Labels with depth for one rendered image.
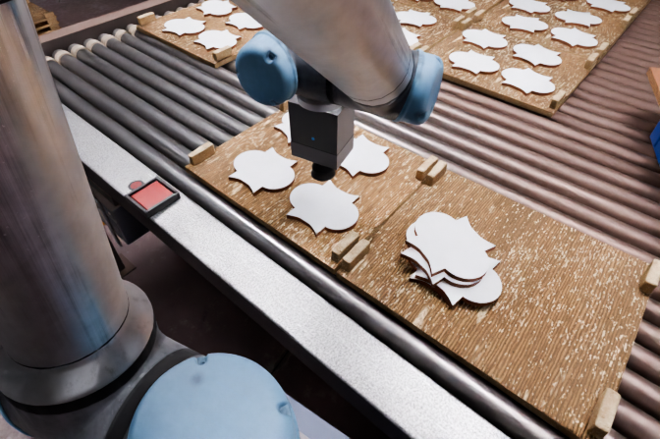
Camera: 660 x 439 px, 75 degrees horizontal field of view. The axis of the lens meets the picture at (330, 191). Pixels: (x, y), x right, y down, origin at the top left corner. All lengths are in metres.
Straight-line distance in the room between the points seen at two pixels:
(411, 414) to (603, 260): 0.43
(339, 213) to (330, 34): 0.56
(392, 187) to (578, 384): 0.44
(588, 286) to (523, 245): 0.11
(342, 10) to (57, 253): 0.22
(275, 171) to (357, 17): 0.65
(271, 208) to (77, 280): 0.54
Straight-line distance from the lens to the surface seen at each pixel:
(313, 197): 0.82
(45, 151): 0.28
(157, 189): 0.93
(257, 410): 0.36
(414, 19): 1.57
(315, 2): 0.23
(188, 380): 0.37
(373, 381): 0.66
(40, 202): 0.28
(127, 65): 1.44
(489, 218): 0.85
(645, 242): 0.97
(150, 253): 2.09
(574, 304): 0.78
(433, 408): 0.66
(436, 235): 0.74
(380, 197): 0.84
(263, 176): 0.88
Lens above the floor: 1.52
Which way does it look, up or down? 44 degrees down
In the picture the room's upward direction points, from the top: straight up
